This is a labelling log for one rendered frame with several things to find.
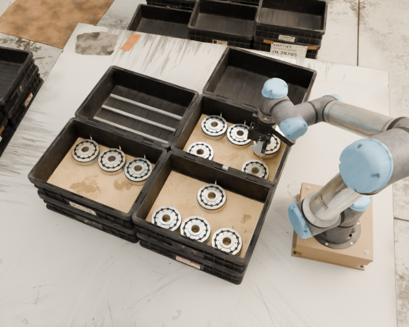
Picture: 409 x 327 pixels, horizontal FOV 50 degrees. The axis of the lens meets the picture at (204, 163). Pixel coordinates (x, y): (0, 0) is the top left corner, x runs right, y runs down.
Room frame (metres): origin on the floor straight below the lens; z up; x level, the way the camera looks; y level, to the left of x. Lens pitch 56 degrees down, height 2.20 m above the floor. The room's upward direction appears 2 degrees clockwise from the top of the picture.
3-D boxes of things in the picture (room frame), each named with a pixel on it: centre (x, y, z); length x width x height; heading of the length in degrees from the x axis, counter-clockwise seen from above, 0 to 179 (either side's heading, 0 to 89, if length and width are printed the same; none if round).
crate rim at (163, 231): (0.69, 0.00, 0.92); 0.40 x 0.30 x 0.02; 69
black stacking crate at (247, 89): (1.25, -0.22, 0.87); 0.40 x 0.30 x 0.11; 69
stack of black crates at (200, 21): (2.23, -0.10, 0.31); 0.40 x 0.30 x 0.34; 79
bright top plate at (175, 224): (0.66, 0.12, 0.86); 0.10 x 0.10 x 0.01
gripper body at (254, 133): (0.96, -0.20, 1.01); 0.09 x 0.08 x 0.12; 70
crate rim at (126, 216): (0.84, 0.37, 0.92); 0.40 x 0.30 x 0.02; 69
